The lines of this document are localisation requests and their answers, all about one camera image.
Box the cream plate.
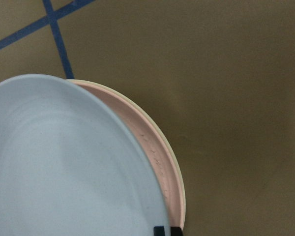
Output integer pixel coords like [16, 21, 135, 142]
[66, 79, 187, 232]

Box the pink plate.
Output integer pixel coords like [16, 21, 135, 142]
[72, 82, 182, 229]

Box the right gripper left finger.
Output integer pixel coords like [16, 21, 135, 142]
[153, 226, 165, 236]

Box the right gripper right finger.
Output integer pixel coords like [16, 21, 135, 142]
[170, 226, 182, 236]

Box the blue plate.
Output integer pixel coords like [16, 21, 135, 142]
[0, 74, 171, 236]

